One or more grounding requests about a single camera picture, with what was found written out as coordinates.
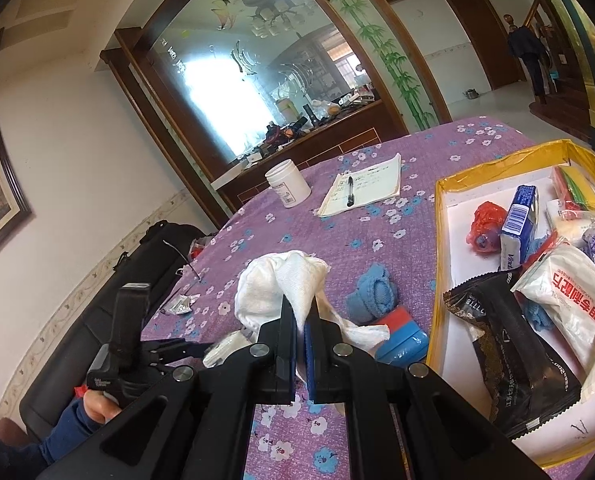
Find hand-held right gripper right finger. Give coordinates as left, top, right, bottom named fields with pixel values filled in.
left=301, top=296, right=553, bottom=480

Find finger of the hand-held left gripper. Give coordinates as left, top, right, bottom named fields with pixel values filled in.
left=144, top=337, right=216, bottom=368

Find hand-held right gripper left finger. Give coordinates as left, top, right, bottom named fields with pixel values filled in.
left=38, top=294, right=298, bottom=480

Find red and blue pack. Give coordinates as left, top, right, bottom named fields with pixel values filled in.
left=375, top=306, right=428, bottom=365

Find yellow-edged white box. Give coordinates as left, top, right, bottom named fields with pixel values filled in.
left=425, top=139, right=595, bottom=471

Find person's left forearm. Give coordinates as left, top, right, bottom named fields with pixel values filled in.
left=0, top=397, right=103, bottom=480

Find person's left hand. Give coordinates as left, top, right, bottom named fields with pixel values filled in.
left=84, top=388, right=124, bottom=423

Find small silver wrapper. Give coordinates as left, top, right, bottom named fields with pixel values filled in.
left=164, top=294, right=201, bottom=317

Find blue rolled towel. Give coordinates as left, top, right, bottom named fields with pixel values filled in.
left=346, top=265, right=399, bottom=325

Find black bag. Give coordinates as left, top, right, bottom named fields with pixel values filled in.
left=140, top=220, right=213, bottom=281

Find white plastic jar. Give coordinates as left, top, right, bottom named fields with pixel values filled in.
left=265, top=159, right=311, bottom=208

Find paper notepad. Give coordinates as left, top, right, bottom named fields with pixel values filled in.
left=317, top=152, right=403, bottom=218

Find black snack packet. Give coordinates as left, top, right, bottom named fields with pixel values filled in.
left=442, top=270, right=583, bottom=441

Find wooden chair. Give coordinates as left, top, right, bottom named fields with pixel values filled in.
left=297, top=125, right=383, bottom=170

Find red plastic bag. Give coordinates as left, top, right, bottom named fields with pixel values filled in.
left=466, top=201, right=507, bottom=256

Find assorted items on sideboard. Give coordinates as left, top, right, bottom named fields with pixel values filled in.
left=230, top=87, right=383, bottom=166

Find wooden sideboard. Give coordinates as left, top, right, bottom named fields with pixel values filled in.
left=212, top=100, right=408, bottom=211

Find arched glass partition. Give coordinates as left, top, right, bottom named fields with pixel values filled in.
left=100, top=0, right=453, bottom=211

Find blue and white tissue pack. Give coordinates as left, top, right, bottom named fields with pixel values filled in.
left=499, top=185, right=539, bottom=273

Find white packet with red print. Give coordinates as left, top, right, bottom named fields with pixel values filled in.
left=511, top=244, right=595, bottom=401

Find green and red pack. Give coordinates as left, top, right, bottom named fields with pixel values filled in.
left=551, top=165, right=595, bottom=213

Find wooden staircase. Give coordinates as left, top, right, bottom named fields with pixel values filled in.
left=527, top=0, right=593, bottom=141

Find brown wooden door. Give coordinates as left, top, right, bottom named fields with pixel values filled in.
left=440, top=0, right=527, bottom=92

